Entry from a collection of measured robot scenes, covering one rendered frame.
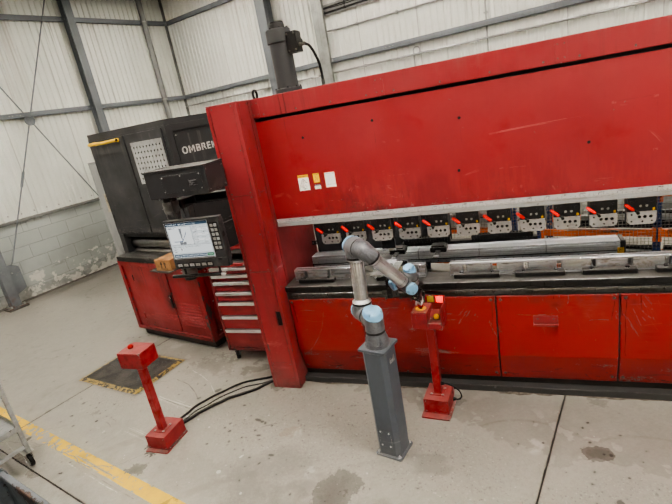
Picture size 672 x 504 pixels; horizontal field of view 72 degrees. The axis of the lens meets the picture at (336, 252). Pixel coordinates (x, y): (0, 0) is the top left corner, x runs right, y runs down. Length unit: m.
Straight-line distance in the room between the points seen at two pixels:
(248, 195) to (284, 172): 0.32
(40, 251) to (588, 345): 8.10
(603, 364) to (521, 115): 1.71
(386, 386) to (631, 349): 1.60
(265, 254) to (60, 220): 6.17
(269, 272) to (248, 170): 0.78
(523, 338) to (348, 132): 1.84
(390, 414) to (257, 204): 1.70
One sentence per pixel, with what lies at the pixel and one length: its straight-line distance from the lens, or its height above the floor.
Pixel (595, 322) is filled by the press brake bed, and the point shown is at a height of 0.57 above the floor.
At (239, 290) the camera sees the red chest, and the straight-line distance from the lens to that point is 4.26.
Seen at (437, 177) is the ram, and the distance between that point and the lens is 3.19.
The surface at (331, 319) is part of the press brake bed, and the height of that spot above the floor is 0.59.
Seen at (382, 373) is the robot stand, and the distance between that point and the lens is 2.82.
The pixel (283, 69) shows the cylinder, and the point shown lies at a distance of 3.49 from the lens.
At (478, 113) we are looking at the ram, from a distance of 3.11.
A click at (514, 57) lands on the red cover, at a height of 2.24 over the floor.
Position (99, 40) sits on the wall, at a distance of 10.20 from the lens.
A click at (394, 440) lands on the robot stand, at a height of 0.15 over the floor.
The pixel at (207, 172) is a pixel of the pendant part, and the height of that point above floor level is 1.89.
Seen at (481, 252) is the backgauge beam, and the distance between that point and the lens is 3.58.
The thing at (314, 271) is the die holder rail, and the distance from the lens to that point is 3.66.
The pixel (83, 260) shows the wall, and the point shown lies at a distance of 9.46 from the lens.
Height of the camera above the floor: 2.17
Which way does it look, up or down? 18 degrees down
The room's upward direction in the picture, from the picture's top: 10 degrees counter-clockwise
